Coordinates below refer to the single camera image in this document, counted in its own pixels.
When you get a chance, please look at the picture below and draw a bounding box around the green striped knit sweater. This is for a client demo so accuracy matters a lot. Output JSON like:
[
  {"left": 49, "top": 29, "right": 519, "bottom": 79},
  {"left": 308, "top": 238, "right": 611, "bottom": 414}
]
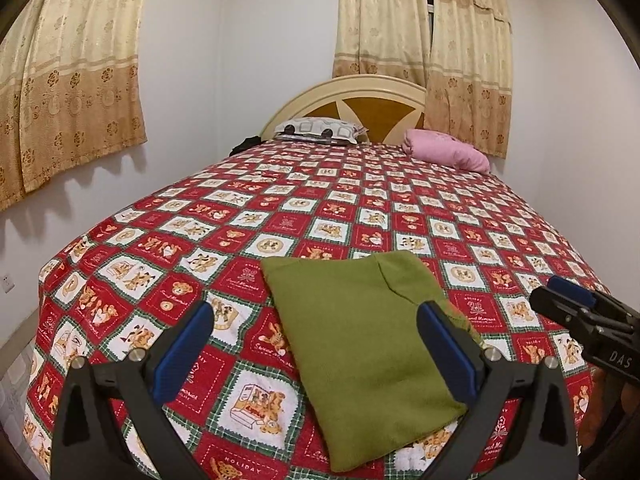
[{"left": 262, "top": 252, "right": 481, "bottom": 472}]

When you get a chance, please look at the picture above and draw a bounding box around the red patchwork teddy bedspread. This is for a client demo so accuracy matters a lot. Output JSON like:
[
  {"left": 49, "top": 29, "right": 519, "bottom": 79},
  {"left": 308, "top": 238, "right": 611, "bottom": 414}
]
[{"left": 23, "top": 142, "right": 600, "bottom": 479}]

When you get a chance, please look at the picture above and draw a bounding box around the pink pillow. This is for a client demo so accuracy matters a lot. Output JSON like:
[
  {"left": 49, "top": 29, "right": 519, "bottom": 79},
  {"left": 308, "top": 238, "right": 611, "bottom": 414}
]
[{"left": 401, "top": 129, "right": 490, "bottom": 174}]

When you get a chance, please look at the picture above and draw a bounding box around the beige window curtain right panel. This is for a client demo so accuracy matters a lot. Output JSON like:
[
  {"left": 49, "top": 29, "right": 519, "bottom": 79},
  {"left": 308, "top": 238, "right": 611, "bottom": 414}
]
[{"left": 424, "top": 0, "right": 513, "bottom": 158}]

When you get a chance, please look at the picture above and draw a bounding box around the beige window curtain panel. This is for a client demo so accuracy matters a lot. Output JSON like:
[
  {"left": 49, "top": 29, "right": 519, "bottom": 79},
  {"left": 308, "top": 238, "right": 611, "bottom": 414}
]
[
  {"left": 332, "top": 0, "right": 431, "bottom": 87},
  {"left": 424, "top": 0, "right": 513, "bottom": 158}
]

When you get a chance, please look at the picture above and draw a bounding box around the cream wooden headboard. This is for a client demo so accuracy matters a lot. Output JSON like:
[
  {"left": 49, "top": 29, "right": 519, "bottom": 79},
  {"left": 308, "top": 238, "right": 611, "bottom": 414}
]
[{"left": 260, "top": 74, "right": 426, "bottom": 145}]

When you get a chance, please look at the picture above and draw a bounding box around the grey patterned pillow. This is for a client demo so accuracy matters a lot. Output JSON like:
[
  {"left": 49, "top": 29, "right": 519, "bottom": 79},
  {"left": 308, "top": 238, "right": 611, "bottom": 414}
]
[{"left": 273, "top": 117, "right": 368, "bottom": 145}]

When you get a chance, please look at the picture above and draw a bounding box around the beige window curtain left panel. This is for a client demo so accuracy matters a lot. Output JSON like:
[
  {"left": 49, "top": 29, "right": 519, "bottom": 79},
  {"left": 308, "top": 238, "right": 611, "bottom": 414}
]
[{"left": 332, "top": 0, "right": 431, "bottom": 87}]

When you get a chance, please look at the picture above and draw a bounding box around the dark item beside pillow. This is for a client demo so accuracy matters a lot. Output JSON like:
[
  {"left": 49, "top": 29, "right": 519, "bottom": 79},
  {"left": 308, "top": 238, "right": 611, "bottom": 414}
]
[{"left": 229, "top": 136, "right": 262, "bottom": 157}]

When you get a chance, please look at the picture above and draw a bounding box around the white wall socket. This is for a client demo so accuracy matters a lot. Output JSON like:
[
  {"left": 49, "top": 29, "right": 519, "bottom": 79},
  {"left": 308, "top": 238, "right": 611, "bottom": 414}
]
[{"left": 0, "top": 274, "right": 15, "bottom": 294}]

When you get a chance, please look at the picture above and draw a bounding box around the beige left wall curtain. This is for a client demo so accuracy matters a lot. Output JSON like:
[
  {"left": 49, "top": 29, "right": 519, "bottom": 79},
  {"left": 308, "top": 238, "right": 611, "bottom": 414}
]
[{"left": 1, "top": 0, "right": 146, "bottom": 208}]

